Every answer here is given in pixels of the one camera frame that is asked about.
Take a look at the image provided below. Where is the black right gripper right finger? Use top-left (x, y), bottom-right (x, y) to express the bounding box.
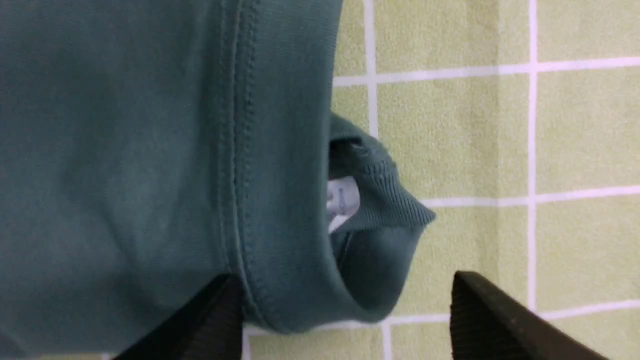
top-left (450, 271), bottom-right (602, 360)

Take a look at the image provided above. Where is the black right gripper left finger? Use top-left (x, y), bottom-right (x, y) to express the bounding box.
top-left (116, 275), bottom-right (245, 360)

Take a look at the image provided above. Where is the green long-sleeved shirt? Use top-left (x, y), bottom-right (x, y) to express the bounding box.
top-left (0, 0), bottom-right (435, 360)

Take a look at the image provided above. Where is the green checkered tablecloth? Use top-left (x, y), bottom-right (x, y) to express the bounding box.
top-left (242, 0), bottom-right (639, 360)

